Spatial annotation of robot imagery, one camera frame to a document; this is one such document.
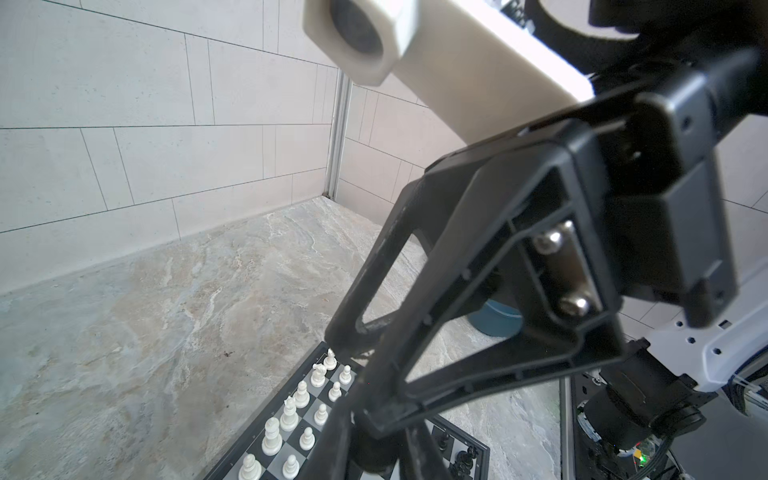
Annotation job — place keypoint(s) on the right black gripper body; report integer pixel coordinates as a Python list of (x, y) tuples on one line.
[(677, 79)]

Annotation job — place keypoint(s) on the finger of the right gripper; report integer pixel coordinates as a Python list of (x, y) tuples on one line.
[(518, 220), (347, 334)]

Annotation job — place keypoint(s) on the black white chess board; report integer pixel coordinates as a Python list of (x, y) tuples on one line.
[(316, 427)]

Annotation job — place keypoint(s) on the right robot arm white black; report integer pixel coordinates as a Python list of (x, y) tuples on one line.
[(663, 358)]

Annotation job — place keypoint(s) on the teal plastic bin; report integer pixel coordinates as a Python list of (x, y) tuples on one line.
[(497, 320)]

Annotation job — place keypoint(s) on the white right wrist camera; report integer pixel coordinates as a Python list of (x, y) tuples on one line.
[(479, 72)]

